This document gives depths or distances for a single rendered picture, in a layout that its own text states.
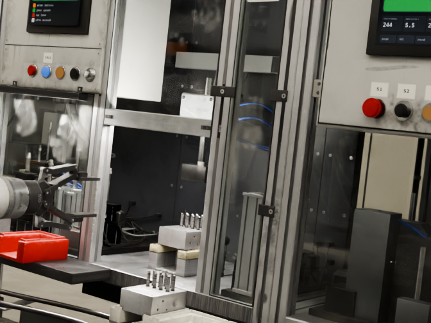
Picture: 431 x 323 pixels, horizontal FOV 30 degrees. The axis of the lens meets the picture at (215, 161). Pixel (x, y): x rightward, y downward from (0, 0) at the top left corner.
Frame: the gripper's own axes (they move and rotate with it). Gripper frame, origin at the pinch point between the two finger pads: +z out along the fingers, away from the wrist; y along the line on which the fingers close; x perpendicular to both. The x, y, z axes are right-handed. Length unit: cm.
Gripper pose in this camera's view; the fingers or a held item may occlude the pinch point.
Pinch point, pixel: (86, 196)
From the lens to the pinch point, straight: 193.1
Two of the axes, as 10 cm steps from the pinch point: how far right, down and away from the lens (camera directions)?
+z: 6.0, 0.3, 8.0
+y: 1.1, -9.9, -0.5
